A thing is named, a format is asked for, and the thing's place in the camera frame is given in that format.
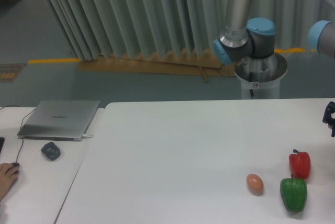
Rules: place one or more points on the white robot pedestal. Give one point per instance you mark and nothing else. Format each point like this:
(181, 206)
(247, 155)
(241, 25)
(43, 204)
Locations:
(261, 78)

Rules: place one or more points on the pale green pleated curtain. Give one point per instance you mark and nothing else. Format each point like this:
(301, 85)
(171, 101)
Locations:
(139, 27)

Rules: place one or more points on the red bell pepper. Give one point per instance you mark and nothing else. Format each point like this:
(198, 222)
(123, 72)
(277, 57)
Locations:
(300, 164)

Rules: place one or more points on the green bell pepper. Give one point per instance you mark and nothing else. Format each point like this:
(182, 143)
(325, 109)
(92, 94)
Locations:
(293, 193)

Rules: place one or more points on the person's hand on mouse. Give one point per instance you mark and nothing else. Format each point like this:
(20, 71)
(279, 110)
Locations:
(9, 174)

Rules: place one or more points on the brown egg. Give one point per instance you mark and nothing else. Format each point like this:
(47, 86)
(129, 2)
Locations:
(255, 184)

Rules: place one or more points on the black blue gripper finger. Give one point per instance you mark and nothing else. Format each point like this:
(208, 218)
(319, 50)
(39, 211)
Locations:
(328, 118)

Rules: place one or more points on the silver closed laptop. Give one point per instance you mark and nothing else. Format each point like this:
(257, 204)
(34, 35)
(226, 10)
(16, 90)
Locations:
(59, 120)

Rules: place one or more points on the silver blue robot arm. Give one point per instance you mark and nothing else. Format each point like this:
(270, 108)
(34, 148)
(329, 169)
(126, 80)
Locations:
(250, 43)

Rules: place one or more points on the dark grey small gadget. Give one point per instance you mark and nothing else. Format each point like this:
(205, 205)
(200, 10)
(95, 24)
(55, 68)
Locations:
(51, 151)

